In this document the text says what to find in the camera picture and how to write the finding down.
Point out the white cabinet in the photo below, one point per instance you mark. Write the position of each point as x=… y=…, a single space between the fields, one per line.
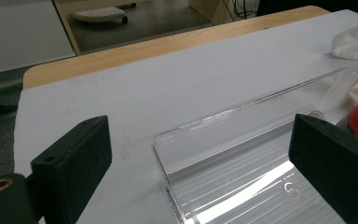
x=18 y=34

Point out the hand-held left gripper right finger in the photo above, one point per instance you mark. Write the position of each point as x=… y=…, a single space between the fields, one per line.
x=338 y=168

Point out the black curtain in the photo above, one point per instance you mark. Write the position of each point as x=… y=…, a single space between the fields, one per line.
x=323 y=6

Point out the clear plastic tray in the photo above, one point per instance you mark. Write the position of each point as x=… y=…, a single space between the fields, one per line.
x=230 y=174

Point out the low wheeled platform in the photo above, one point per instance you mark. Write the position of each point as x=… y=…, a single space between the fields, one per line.
x=99 y=14

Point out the white table sheet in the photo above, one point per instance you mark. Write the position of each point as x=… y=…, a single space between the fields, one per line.
x=167 y=84

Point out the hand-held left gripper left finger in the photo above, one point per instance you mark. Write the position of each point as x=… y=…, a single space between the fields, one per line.
x=74 y=165

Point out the white canvas tote bag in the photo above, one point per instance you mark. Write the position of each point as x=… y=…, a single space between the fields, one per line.
x=351 y=46

